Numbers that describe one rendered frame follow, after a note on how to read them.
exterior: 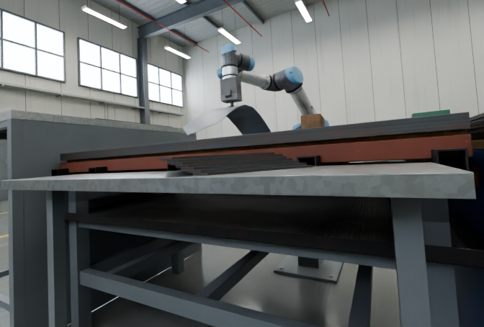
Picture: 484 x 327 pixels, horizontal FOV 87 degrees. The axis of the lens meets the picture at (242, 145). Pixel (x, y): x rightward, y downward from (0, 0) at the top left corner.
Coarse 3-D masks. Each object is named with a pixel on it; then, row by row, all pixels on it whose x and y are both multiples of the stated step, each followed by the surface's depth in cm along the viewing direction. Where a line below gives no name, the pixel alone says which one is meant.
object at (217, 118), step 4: (212, 116) 105; (216, 116) 104; (220, 116) 102; (224, 116) 100; (192, 120) 108; (196, 120) 107; (200, 120) 105; (204, 120) 103; (208, 120) 101; (212, 120) 100; (216, 120) 98; (220, 120) 97; (188, 124) 105; (192, 124) 103; (196, 124) 102; (200, 124) 100
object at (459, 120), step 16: (464, 112) 54; (320, 128) 68; (336, 128) 66; (352, 128) 64; (368, 128) 63; (384, 128) 61; (400, 128) 59; (416, 128) 58; (432, 128) 57; (448, 128) 55; (464, 128) 54; (160, 144) 95; (176, 144) 91; (192, 144) 88; (208, 144) 85; (224, 144) 82; (240, 144) 79; (256, 144) 77; (272, 144) 77; (64, 160) 125
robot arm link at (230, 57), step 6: (222, 48) 122; (228, 48) 121; (234, 48) 122; (222, 54) 122; (228, 54) 121; (234, 54) 122; (240, 54) 125; (222, 60) 123; (228, 60) 120; (234, 60) 121; (240, 60) 125; (222, 66) 123
